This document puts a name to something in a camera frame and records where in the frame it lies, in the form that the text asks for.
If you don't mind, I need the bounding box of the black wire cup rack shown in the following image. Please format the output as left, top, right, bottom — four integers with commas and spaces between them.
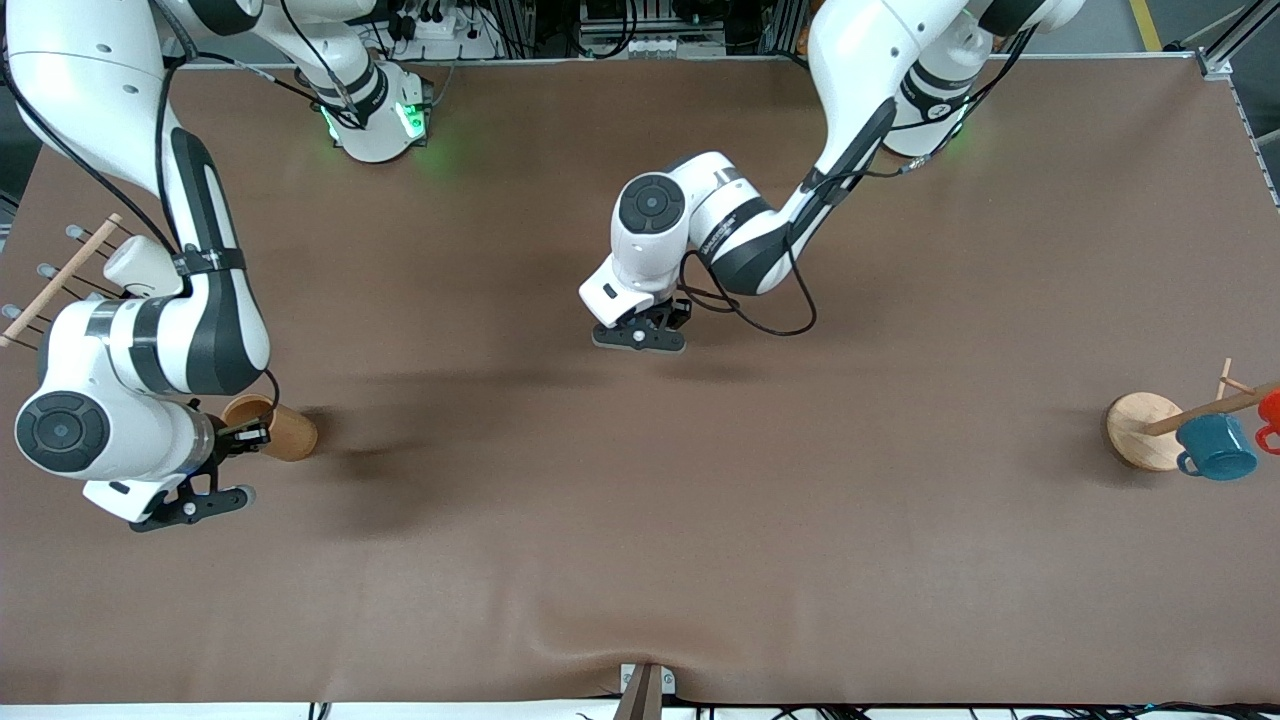
0, 213, 131, 351

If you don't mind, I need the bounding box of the aluminium frame profile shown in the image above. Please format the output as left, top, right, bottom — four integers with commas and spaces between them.
1195, 0, 1280, 83

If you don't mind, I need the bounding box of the white cup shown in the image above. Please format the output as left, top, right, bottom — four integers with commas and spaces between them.
103, 235, 183, 299

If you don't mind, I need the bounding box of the brown wooden cylinder holder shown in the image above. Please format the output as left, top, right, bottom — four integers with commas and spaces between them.
222, 394, 319, 463

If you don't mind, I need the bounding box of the white power strip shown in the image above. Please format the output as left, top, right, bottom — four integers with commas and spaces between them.
385, 0, 483, 43

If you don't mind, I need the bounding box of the wooden mug tree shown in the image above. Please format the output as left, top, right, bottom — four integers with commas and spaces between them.
1106, 358, 1280, 473

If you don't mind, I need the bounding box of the brown table mat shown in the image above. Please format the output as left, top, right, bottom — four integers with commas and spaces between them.
0, 55, 1280, 706

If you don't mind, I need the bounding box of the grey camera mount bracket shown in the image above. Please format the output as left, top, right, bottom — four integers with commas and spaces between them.
612, 662, 677, 720

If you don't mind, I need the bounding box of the teal enamel mug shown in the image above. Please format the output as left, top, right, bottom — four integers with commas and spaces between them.
1175, 413, 1259, 482

